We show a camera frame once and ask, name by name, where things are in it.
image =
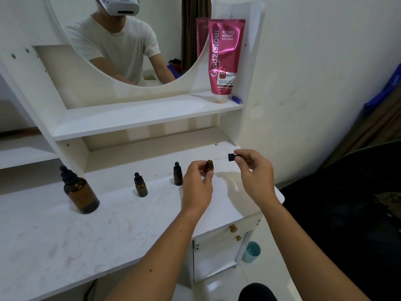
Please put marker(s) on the person's left hand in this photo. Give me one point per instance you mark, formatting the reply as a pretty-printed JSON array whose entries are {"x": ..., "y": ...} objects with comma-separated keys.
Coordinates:
[{"x": 195, "y": 191}]

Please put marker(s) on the person's right hand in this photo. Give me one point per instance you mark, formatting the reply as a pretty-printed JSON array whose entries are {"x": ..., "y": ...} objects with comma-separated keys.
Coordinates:
[{"x": 258, "y": 178}]

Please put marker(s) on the small amber glass bottle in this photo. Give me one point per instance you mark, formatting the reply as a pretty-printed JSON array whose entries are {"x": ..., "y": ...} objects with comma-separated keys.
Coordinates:
[
  {"x": 178, "y": 180},
  {"x": 209, "y": 166},
  {"x": 142, "y": 190}
]

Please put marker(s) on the large amber glass bottle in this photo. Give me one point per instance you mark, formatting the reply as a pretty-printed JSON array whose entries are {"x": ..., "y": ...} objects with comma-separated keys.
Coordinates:
[{"x": 83, "y": 197}]

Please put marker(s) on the black dropper with glass pipette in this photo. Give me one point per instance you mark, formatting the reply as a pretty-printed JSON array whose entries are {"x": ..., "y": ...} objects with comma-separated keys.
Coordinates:
[{"x": 69, "y": 176}]

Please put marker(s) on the person's right forearm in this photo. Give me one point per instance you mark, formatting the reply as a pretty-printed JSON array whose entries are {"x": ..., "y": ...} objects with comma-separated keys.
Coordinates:
[{"x": 307, "y": 257}]

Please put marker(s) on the person's left forearm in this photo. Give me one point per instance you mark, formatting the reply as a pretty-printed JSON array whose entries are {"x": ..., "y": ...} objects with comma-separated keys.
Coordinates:
[{"x": 156, "y": 266}]

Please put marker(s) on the person's right leg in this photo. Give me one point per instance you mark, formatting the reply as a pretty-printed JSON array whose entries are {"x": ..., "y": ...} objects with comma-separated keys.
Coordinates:
[{"x": 257, "y": 293}]

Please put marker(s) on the teal cup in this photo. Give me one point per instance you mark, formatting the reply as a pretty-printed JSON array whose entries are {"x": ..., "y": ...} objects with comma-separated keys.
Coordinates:
[{"x": 251, "y": 253}]

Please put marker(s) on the small blue cap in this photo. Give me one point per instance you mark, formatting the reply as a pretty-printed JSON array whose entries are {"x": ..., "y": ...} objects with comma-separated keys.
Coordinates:
[{"x": 237, "y": 99}]

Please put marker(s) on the white vanity shelf unit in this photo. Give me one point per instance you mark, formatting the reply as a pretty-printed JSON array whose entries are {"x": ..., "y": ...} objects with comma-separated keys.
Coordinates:
[{"x": 141, "y": 115}]

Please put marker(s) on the pink lotion tube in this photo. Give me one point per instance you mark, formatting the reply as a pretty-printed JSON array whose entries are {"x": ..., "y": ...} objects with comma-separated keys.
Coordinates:
[{"x": 225, "y": 56}]

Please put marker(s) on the brown fabric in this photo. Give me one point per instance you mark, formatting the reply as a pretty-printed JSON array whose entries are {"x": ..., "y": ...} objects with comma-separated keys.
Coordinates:
[{"x": 376, "y": 128}]

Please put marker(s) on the round mirror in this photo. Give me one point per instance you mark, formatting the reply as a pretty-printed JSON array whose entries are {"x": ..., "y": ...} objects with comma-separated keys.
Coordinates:
[{"x": 119, "y": 43}]

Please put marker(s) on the brown comb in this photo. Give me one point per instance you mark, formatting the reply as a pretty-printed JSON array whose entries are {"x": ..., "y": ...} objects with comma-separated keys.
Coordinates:
[{"x": 18, "y": 132}]

